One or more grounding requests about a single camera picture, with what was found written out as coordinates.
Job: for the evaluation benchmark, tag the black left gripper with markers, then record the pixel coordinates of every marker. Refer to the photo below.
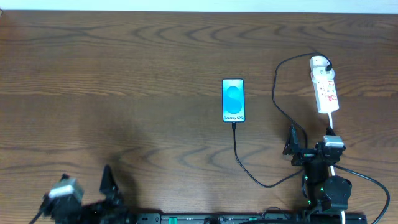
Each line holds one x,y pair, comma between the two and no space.
101,203

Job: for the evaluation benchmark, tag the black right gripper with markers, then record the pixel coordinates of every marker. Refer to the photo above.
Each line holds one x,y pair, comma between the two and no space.
306,155

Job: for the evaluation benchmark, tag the white power strip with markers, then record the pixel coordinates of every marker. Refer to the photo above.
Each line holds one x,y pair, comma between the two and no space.
325,92

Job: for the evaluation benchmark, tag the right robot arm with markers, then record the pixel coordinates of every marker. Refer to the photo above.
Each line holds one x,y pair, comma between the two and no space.
328,194

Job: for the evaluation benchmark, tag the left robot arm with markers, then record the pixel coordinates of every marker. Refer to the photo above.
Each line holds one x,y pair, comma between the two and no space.
63,203

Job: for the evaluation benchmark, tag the blue Galaxy smartphone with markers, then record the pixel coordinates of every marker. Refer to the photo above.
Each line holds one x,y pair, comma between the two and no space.
233,100

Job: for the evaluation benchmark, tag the white charger adapter plug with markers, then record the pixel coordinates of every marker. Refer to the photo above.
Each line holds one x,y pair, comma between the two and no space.
319,74

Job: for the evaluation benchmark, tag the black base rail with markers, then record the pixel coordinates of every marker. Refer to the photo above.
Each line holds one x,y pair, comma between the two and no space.
225,218

